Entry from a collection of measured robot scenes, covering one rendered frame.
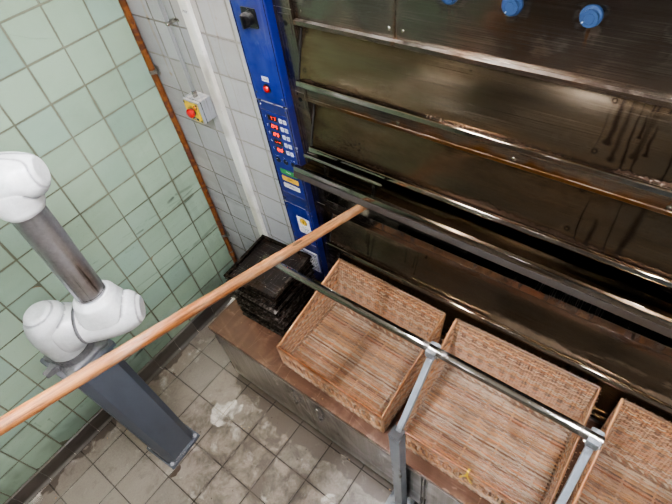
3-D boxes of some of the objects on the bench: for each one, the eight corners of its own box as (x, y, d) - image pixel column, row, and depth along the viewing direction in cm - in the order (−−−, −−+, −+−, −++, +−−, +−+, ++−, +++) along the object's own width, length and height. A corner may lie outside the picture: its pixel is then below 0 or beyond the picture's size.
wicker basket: (450, 349, 211) (455, 314, 190) (583, 417, 185) (605, 385, 164) (393, 442, 188) (391, 414, 167) (536, 535, 162) (555, 516, 141)
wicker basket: (345, 290, 239) (338, 255, 218) (445, 346, 212) (449, 312, 191) (280, 363, 216) (266, 331, 195) (384, 436, 189) (380, 408, 169)
